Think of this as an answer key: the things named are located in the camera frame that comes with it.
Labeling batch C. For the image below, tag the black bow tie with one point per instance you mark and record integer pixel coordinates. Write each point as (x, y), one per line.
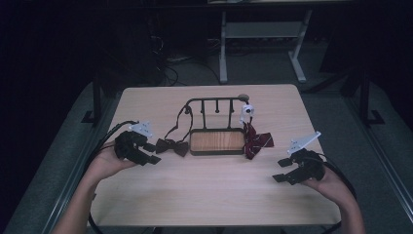
(172, 146)

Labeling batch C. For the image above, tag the dark red striped bow tie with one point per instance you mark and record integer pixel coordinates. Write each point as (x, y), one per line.
(256, 140)

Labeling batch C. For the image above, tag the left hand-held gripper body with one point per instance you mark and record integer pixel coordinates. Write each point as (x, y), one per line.
(130, 146)

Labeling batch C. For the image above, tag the black hook rack wooden base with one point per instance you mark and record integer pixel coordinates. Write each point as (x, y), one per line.
(217, 141)

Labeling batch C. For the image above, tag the black metal stand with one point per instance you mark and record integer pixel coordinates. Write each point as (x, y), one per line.
(365, 97)
(96, 97)

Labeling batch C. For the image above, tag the person's left hand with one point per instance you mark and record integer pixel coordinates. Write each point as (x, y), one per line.
(104, 164)

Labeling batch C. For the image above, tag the small grey round disc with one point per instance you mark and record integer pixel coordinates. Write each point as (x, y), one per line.
(243, 97)

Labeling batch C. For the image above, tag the white metal desk frame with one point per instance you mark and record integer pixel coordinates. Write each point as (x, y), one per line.
(263, 30)

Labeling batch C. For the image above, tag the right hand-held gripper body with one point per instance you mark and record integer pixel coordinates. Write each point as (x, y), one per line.
(310, 167)

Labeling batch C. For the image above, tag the person's right hand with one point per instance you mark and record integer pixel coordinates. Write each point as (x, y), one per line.
(332, 188)

